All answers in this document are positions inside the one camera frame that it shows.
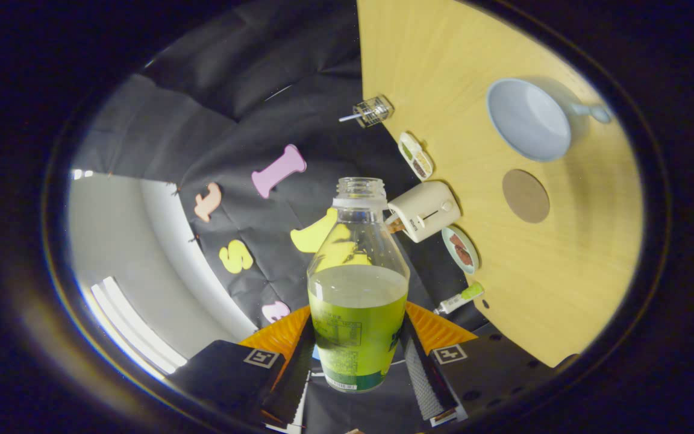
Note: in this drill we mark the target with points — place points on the white straw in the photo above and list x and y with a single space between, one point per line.
347 117

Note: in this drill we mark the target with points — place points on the wooden table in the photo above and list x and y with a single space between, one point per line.
564 271

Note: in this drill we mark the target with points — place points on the white divided condiment tray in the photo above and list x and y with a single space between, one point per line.
414 155

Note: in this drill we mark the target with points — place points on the small ceiling light panel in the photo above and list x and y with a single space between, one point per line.
81 174

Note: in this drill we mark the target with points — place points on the clear glass holder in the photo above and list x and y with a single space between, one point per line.
375 111

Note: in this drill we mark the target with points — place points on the black backdrop cloth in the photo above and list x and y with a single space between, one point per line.
250 120

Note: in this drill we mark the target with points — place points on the white toaster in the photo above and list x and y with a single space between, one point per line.
425 211

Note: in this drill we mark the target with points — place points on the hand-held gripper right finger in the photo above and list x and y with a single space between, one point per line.
428 386

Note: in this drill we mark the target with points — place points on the brown meat piece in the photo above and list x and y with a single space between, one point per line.
457 242
464 257

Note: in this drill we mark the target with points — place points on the brown round coaster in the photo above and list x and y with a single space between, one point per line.
526 196

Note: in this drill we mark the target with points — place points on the brown toast slice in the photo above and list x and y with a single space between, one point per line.
394 225

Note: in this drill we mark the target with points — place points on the green label juice bottle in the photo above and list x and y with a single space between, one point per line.
356 337

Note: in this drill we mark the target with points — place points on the large ceiling light panel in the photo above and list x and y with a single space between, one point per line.
136 328

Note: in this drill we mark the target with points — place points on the white cup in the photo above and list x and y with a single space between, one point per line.
528 120

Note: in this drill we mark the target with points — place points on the small white green bottle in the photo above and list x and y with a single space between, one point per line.
458 298

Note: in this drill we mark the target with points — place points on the pale green plate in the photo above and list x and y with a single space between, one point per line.
450 256

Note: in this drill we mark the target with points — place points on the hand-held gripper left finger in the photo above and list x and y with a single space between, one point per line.
290 386

